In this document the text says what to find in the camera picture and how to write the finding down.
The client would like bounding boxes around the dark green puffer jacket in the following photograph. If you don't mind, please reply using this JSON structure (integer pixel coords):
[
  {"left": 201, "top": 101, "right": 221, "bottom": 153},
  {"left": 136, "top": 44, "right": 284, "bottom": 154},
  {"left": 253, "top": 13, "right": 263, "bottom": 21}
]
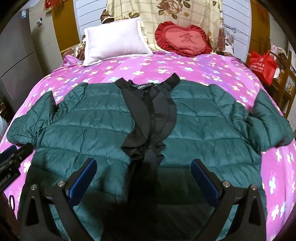
[{"left": 6, "top": 74, "right": 293, "bottom": 240}]

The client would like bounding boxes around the grey refrigerator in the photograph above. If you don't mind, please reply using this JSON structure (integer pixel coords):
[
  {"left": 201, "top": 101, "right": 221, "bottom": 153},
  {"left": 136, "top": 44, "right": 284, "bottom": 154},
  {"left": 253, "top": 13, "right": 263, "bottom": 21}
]
[{"left": 1, "top": 1, "right": 62, "bottom": 121}]

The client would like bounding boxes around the wooden shelf rack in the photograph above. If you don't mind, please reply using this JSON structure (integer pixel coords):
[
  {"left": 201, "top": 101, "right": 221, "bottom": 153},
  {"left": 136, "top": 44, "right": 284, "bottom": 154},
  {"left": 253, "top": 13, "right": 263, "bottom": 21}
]
[{"left": 270, "top": 44, "right": 295, "bottom": 118}]

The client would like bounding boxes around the red shopping bag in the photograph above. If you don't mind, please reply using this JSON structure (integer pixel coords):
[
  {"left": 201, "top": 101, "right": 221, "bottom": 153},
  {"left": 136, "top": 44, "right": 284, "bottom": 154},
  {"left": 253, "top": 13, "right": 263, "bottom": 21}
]
[{"left": 248, "top": 50, "right": 278, "bottom": 86}]

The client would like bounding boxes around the white pillow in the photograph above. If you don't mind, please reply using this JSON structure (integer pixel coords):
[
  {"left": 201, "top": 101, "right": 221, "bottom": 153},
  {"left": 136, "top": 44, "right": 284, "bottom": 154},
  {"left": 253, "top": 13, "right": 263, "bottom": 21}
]
[{"left": 83, "top": 17, "right": 153, "bottom": 67}]

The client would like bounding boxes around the red heart-shaped cushion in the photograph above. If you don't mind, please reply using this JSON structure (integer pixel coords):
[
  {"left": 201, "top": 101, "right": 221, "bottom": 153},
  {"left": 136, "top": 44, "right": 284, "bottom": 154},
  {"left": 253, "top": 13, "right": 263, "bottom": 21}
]
[{"left": 154, "top": 21, "right": 212, "bottom": 57}]

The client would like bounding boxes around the cream floral folded quilt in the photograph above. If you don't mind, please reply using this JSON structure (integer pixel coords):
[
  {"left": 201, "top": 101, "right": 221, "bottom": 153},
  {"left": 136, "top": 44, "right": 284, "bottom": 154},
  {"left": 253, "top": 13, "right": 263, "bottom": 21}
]
[{"left": 106, "top": 0, "right": 225, "bottom": 52}]

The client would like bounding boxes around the red hanging wall decoration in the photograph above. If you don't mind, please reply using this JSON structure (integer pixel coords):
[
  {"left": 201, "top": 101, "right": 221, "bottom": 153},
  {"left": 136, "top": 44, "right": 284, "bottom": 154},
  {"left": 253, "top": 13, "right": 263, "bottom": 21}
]
[{"left": 44, "top": 0, "right": 63, "bottom": 11}]

